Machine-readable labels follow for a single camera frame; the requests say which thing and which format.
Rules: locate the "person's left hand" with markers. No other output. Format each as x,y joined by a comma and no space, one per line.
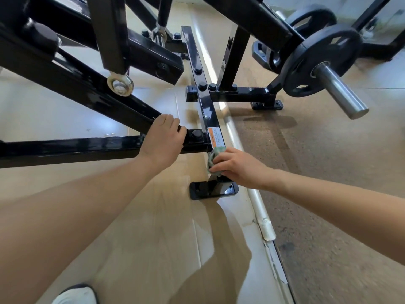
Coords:
163,142

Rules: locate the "person's right hand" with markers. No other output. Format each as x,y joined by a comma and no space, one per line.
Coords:
243,169

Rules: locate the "person's left fingers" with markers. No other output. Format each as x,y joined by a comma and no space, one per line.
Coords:
169,120

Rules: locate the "person's right thumb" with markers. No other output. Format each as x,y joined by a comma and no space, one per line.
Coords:
220,170

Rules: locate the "green cleaning cloth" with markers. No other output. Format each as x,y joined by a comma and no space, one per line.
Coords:
215,155

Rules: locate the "black gym machine frame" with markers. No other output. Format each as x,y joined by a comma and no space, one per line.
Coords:
95,91

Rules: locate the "person's right forearm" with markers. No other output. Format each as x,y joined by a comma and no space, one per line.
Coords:
341,202

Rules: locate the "person's left forearm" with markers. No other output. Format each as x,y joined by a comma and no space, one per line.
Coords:
72,224

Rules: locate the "orange and white warning label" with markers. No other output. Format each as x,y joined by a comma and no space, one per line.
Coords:
215,137

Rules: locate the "white floor edge strip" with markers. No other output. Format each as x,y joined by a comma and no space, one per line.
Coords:
253,193

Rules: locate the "black weight plate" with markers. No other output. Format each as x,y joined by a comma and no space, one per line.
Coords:
261,53
311,17
276,61
316,50

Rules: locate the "steel plate loading sleeve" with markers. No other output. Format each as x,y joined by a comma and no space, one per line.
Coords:
343,91

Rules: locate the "white shoe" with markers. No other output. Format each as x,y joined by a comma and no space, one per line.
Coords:
76,296

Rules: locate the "black metal equipment frame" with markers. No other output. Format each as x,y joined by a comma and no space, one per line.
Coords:
379,41

